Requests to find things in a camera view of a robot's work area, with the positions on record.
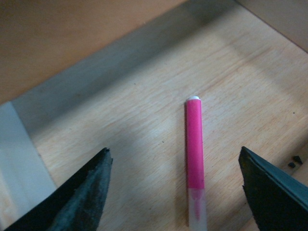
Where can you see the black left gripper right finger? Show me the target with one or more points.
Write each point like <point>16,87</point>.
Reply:
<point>278,201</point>

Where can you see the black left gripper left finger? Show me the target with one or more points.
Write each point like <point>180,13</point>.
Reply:
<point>77,205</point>

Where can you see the pink highlighter marker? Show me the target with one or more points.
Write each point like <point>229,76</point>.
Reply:
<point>195,165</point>

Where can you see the wooden top drawer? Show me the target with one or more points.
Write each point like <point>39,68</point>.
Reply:
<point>130,95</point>

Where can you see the wooden nightstand cabinet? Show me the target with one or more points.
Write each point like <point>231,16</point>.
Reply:
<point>98,42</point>

